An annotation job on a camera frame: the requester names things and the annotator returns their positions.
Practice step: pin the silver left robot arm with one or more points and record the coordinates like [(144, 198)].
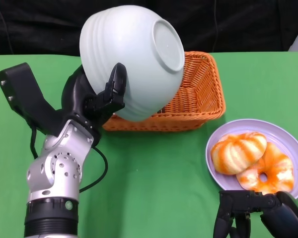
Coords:
[(54, 168)]

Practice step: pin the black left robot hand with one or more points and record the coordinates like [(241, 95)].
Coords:
[(74, 99)]

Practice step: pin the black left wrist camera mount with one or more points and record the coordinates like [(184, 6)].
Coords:
[(20, 84)]

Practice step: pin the orange wicker basket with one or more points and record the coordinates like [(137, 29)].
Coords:
[(203, 86)]

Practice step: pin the lavender round plate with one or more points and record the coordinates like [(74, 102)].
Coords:
[(283, 134)]

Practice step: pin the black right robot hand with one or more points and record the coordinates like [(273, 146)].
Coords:
[(283, 213)]

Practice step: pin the pale green ribbed bowl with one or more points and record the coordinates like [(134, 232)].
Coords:
[(119, 49)]

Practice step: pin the black backdrop curtain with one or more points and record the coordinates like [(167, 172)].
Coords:
[(27, 24)]

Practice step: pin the green tablecloth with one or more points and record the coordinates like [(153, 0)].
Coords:
[(164, 173)]

